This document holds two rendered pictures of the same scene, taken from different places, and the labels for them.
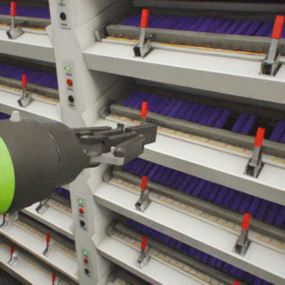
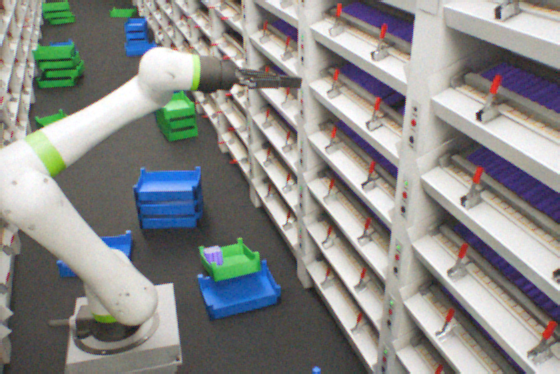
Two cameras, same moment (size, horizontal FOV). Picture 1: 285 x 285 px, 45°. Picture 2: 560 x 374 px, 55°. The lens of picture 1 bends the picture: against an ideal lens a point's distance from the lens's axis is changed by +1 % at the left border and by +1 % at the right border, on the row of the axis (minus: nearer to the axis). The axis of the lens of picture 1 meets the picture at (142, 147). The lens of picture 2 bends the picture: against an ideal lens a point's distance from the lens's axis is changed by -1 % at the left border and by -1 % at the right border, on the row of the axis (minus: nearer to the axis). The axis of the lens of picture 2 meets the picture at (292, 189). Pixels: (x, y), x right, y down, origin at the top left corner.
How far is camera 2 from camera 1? 1.08 m
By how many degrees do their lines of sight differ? 30
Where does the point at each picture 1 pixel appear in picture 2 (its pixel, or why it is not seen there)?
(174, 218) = (344, 162)
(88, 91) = (312, 55)
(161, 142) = (341, 100)
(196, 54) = (360, 40)
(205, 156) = (357, 114)
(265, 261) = (375, 198)
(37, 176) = (209, 78)
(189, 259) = (358, 204)
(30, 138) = (210, 64)
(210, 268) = (367, 213)
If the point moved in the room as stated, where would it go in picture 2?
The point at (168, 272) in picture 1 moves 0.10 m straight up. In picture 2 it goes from (342, 210) to (343, 185)
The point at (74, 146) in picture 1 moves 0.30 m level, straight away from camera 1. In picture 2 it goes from (231, 72) to (276, 43)
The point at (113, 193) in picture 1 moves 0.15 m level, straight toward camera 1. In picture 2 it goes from (319, 139) to (300, 156)
